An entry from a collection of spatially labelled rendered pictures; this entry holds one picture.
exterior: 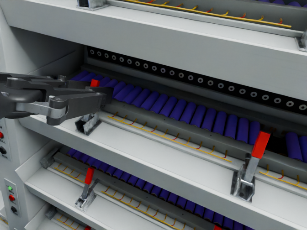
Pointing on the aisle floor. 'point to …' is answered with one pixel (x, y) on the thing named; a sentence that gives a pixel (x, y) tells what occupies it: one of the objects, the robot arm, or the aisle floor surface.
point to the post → (16, 221)
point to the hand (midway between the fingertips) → (91, 92)
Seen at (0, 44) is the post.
